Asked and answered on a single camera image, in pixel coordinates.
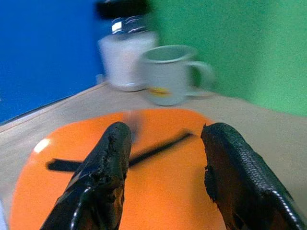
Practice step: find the black chopstick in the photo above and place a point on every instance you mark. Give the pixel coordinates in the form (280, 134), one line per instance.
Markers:
(163, 149)

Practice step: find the white bottle with black cap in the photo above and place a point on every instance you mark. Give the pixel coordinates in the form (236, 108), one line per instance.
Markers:
(124, 52)

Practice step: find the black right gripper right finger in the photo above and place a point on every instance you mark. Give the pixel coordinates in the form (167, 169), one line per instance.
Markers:
(237, 172)

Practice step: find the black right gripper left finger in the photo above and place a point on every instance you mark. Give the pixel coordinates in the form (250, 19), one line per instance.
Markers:
(105, 172)

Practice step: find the white mug with yellow print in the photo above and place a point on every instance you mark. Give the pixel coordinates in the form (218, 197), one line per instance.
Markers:
(168, 76)

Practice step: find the orange round plate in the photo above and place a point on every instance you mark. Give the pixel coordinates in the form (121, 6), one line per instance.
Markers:
(163, 187)

